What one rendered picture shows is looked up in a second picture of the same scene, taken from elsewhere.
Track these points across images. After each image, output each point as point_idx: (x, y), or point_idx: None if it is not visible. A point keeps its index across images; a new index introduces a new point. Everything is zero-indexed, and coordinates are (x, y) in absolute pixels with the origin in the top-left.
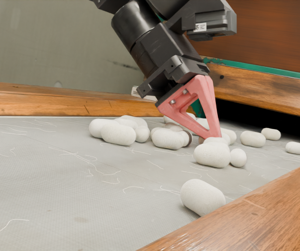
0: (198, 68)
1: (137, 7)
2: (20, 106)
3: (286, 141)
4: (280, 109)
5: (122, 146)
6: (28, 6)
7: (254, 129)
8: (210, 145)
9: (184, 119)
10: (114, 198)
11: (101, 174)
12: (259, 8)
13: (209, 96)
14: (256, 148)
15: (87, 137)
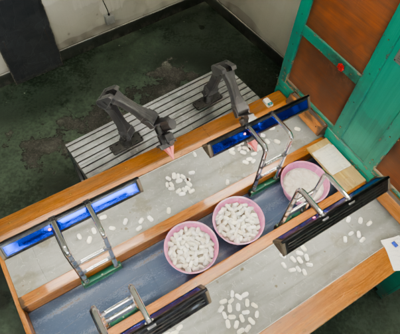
0: (253, 138)
1: (243, 121)
2: (218, 136)
3: (306, 128)
4: (304, 121)
5: (232, 154)
6: None
7: None
8: (245, 161)
9: (250, 145)
10: (218, 179)
11: (220, 171)
12: (311, 82)
13: (255, 144)
14: (276, 144)
15: (227, 150)
